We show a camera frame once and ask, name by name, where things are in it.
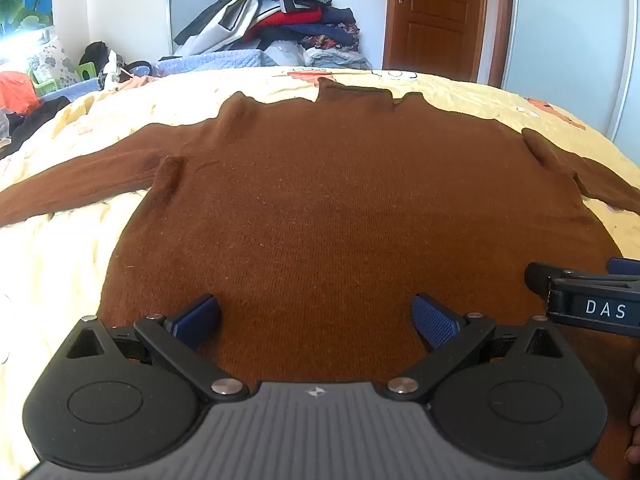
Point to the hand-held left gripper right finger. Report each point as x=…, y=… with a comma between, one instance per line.
x=434, y=321

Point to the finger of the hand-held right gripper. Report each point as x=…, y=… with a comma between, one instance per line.
x=622, y=265
x=545, y=272

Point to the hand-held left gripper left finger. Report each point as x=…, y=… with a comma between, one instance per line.
x=200, y=316

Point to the brown knit sweater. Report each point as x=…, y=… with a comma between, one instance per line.
x=325, y=210

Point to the pile of clothes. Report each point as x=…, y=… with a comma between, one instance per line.
x=295, y=15

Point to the person's right hand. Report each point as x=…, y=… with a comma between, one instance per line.
x=636, y=430

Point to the yellow printed blanket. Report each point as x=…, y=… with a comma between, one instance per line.
x=50, y=285

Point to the white sliding wardrobe door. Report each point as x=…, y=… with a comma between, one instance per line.
x=565, y=35

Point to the dark cloth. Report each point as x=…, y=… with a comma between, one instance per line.
x=35, y=120

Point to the blue quilt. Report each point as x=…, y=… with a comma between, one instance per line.
x=215, y=60

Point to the white tissue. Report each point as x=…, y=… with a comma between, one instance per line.
x=111, y=66

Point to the green plastic stool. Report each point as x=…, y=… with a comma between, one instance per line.
x=87, y=70

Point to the brown wooden door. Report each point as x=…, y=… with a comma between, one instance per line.
x=435, y=20

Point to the black bag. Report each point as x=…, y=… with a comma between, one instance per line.
x=95, y=52

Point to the orange cloth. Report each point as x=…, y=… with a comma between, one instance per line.
x=17, y=90

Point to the floral pillow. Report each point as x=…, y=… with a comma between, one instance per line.
x=52, y=62

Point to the grey framed panel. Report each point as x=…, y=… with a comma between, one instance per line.
x=185, y=10

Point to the bright window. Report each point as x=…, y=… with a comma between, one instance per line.
x=20, y=42

